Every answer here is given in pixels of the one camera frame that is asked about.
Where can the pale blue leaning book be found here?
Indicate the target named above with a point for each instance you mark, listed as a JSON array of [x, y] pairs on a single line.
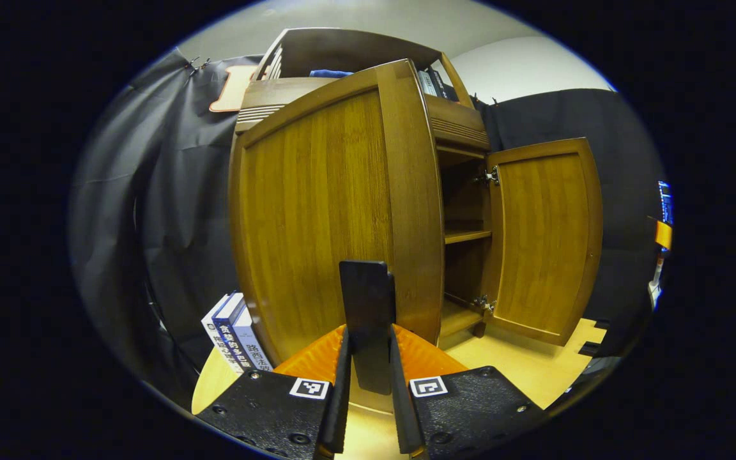
[[254, 345]]

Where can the black shelf book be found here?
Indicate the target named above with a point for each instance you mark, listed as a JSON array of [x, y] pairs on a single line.
[[439, 83]]

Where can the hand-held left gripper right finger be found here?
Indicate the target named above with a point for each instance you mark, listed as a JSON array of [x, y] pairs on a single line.
[[403, 415]]

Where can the wooden shoe cabinet door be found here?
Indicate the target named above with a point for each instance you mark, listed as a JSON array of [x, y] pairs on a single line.
[[317, 204], [544, 236]]

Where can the grey shelf book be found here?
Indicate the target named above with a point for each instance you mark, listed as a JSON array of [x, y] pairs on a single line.
[[427, 83]]

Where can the black backdrop cloth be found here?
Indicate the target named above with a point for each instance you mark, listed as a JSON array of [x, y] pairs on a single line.
[[163, 191]]

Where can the blue orange white object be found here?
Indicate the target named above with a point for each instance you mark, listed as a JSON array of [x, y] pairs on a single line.
[[663, 233]]

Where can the wooden double-door shoe cabinet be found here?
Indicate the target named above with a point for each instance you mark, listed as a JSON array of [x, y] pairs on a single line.
[[342, 48]]

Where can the dark blue leaning book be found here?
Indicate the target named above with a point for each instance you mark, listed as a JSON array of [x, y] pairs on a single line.
[[234, 332]]

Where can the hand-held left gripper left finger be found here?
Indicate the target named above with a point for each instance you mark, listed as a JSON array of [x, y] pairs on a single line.
[[340, 409]]

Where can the blue folded towel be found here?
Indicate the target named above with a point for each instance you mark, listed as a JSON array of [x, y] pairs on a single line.
[[329, 73]]

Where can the wooden inner shelf board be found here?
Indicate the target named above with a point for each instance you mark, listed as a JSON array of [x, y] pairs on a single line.
[[467, 236]]

